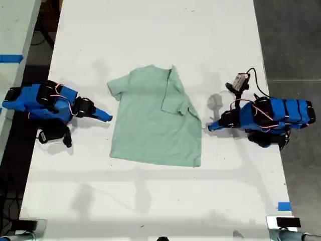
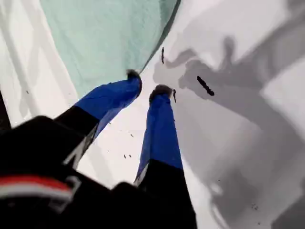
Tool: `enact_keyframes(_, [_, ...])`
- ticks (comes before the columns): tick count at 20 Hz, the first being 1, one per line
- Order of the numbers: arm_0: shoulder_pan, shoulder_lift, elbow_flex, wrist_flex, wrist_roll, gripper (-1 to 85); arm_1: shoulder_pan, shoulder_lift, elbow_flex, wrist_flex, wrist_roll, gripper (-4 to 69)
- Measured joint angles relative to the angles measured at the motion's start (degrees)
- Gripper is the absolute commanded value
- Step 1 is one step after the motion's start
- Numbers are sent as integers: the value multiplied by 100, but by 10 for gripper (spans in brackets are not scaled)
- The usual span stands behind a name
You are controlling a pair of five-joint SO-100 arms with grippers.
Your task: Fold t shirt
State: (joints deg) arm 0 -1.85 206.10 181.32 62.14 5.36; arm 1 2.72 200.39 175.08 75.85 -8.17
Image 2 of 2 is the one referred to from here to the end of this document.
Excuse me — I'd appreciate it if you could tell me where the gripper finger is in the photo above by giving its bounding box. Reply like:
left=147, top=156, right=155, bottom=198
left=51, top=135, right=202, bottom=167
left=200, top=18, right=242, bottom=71
left=133, top=84, right=198, bottom=229
left=57, top=69, right=143, bottom=145

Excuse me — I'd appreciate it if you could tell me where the pale green t-shirt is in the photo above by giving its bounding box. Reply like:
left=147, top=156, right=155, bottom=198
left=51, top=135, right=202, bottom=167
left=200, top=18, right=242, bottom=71
left=40, top=0, right=182, bottom=100

